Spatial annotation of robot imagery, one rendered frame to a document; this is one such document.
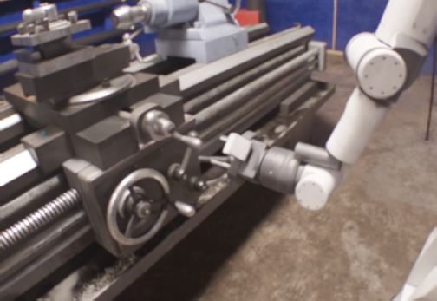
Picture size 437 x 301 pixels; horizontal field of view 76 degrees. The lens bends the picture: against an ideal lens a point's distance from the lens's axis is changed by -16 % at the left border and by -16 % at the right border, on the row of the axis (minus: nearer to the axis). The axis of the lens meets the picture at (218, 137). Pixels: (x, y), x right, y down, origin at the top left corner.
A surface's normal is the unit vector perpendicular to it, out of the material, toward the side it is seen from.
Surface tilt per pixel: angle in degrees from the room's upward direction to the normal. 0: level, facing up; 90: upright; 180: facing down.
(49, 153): 90
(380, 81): 91
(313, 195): 81
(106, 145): 90
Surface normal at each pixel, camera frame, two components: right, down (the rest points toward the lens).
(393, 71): -0.21, 0.49
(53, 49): 0.78, 0.24
